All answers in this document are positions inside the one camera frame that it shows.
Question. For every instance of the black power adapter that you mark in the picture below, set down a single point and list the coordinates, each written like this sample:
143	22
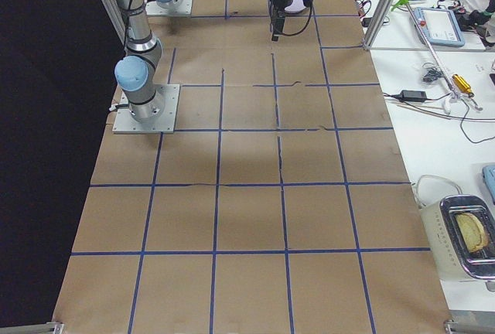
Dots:
413	96

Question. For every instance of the blue teach pendant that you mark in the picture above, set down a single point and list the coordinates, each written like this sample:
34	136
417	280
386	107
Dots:
440	26

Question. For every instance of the long reacher grabber tool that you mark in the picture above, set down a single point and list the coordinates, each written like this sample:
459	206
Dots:
456	94

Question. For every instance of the bread slice in toaster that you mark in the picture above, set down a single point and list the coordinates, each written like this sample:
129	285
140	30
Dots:
473	232

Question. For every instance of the cream toaster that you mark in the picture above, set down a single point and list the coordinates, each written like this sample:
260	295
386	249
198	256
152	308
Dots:
453	261

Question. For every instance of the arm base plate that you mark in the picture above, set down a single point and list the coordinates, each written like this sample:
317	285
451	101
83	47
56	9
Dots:
169	8
157	116

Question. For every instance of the aluminium frame post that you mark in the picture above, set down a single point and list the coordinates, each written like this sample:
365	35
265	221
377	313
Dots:
381	11

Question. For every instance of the yellow handled tool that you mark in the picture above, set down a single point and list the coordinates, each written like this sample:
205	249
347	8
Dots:
462	85

